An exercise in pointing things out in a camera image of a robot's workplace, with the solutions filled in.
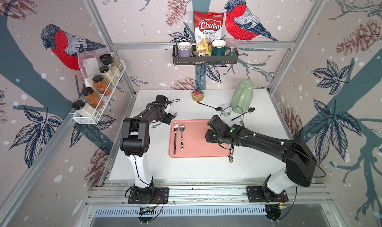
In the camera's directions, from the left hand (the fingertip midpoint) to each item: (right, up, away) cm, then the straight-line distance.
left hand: (168, 115), depth 100 cm
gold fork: (+41, -23, -14) cm, 49 cm away
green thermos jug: (+48, +13, -10) cm, 51 cm away
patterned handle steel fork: (+5, -8, -1) cm, 10 cm away
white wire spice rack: (-26, +1, -35) cm, 44 cm away
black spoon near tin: (+36, +4, +9) cm, 37 cm away
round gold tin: (+21, +14, +14) cm, 29 cm away
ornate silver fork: (-10, -7, 0) cm, 12 cm away
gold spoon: (+40, -25, -15) cm, 49 cm away
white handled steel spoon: (+10, -8, -3) cm, 13 cm away
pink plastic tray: (+14, -15, -7) cm, 21 cm away
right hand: (+26, -11, -16) cm, 32 cm away
